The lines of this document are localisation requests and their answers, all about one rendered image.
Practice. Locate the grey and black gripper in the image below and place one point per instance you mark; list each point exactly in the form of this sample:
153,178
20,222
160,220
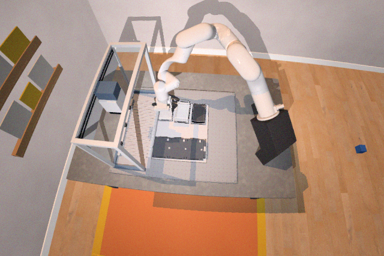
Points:
169,103

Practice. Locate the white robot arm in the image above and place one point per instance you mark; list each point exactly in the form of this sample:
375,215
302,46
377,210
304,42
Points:
239,57

